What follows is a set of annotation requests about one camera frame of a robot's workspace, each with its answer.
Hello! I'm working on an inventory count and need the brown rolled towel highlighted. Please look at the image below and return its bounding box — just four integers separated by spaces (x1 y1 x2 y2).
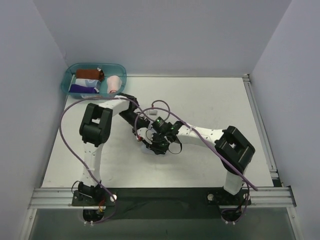
75 69 105 82

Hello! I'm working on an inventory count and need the white blue rolled towel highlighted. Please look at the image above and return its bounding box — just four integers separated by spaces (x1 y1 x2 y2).
74 78 101 89

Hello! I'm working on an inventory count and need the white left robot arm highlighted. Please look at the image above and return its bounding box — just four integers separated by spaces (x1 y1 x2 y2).
78 93 139 206

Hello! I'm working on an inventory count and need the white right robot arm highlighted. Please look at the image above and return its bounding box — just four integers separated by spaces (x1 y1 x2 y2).
137 117 256 205

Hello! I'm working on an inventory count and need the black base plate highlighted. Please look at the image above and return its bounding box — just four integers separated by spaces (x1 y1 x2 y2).
71 187 252 223

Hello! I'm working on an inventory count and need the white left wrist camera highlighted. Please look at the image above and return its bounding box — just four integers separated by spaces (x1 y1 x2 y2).
148 109 158 116

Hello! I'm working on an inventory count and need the teal plastic bin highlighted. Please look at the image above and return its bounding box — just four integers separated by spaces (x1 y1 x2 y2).
60 62 127 99

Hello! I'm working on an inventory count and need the light blue towel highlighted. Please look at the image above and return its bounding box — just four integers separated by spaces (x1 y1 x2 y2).
141 143 156 156

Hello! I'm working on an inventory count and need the pink striped towel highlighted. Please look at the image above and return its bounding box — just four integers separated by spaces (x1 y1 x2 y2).
106 75 122 94

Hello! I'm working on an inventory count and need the purple rolled towel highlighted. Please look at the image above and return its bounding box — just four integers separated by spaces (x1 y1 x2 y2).
69 84 100 94

